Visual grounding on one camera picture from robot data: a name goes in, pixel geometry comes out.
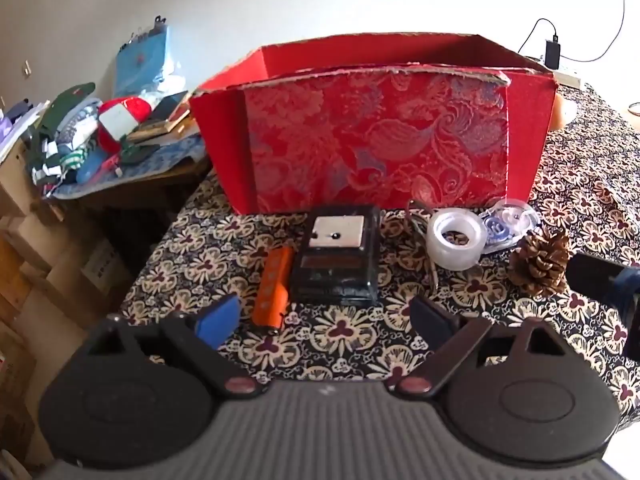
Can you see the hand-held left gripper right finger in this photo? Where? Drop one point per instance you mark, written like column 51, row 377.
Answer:
column 429, row 325

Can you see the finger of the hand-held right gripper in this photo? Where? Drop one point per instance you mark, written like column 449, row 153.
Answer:
column 595, row 277

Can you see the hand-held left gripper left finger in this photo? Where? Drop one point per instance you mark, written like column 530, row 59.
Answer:
column 219, row 321

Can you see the brown pine cone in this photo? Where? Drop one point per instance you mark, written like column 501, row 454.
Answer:
column 540, row 262

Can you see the orange cylindrical lighter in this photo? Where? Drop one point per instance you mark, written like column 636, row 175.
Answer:
column 272, row 290

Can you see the clear adhesive tape roll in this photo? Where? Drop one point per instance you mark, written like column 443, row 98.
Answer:
column 452, row 247

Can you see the clear correction tape dispenser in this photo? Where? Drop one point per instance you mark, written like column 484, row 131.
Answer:
column 507, row 225

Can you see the black digital alarm clock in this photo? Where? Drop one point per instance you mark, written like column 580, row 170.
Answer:
column 336, row 255

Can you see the red patterned cardboard box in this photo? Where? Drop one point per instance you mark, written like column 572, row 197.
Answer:
column 370, row 145

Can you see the wooden side table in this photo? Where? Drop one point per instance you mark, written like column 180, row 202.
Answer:
column 150, row 185

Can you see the blue patterned mat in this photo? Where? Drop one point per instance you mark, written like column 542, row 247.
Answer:
column 170, row 157

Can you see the stack of cardboard boxes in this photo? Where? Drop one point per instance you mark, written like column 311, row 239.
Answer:
column 45, row 280

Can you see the small black pouch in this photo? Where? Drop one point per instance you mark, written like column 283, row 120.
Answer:
column 140, row 154

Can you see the blue plastic item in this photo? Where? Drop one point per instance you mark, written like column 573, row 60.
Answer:
column 90, row 172

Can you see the tan book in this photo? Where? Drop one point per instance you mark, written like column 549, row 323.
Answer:
column 155, row 130

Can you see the white power strip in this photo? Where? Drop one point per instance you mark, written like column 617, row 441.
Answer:
column 567, row 76

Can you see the black phone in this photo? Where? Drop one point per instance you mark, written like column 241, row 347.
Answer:
column 169, row 105

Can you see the small white box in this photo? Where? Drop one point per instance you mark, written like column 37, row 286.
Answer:
column 117, row 121

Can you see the black power adapter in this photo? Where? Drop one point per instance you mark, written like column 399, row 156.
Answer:
column 553, row 54

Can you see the red plush toy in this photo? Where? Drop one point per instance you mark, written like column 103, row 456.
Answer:
column 137, row 107

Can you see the pile of clothes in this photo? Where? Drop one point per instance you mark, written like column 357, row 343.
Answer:
column 60, row 152

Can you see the green cap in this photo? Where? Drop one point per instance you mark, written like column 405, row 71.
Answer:
column 65, row 105

